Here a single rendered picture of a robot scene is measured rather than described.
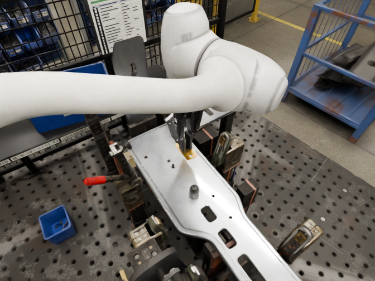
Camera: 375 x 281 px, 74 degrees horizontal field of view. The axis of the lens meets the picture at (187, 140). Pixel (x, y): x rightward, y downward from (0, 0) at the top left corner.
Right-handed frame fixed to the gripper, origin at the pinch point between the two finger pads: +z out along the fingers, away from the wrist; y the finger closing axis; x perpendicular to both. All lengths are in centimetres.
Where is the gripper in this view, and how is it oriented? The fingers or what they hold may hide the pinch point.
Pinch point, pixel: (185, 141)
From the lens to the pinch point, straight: 80.4
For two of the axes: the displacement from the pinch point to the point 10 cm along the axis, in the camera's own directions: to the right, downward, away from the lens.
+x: -5.5, -6.4, 5.4
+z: 0.0, 6.5, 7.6
